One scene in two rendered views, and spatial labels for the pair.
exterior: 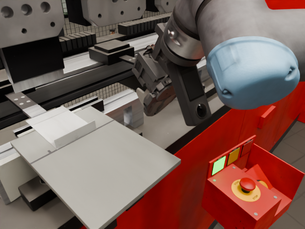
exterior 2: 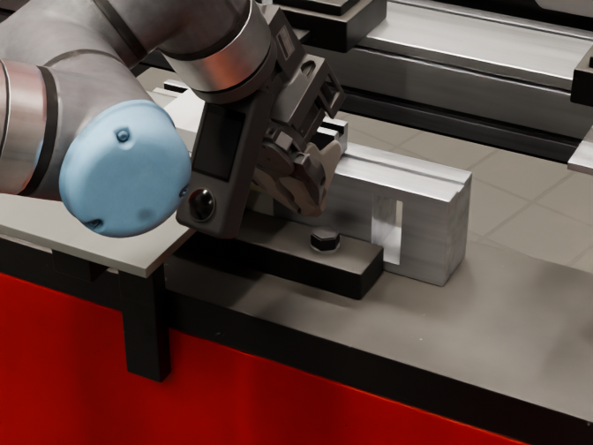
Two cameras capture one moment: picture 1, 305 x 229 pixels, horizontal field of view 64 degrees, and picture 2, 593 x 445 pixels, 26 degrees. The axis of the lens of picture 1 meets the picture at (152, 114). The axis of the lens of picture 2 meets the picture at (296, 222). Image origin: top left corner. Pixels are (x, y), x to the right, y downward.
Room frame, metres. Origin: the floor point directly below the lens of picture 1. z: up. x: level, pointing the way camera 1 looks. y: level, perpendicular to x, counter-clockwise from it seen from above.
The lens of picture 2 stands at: (0.20, -0.88, 1.58)
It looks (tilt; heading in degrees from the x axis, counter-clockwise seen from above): 33 degrees down; 74
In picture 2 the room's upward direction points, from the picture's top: straight up
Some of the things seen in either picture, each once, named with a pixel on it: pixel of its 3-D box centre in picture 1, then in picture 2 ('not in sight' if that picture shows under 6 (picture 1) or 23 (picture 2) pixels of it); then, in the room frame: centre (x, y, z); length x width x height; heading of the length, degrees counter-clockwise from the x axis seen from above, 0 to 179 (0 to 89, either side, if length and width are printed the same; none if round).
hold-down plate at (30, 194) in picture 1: (89, 160); (233, 233); (0.43, 0.15, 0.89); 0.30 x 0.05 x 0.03; 137
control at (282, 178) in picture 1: (250, 187); not in sight; (0.47, -0.27, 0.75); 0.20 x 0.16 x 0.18; 126
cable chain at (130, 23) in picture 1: (155, 21); not in sight; (1.27, -0.02, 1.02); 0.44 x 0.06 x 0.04; 137
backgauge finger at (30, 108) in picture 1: (13, 92); (288, 29); (0.53, 0.34, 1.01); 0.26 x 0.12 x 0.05; 47
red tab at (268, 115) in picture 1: (267, 116); not in sight; (1.08, -0.60, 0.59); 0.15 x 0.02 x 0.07; 137
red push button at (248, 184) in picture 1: (246, 186); not in sight; (0.43, -0.24, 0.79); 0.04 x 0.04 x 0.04
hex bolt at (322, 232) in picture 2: not in sight; (325, 238); (0.50, 0.08, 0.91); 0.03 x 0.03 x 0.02
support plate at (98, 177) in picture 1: (91, 152); (140, 172); (0.33, 0.11, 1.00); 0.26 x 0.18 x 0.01; 47
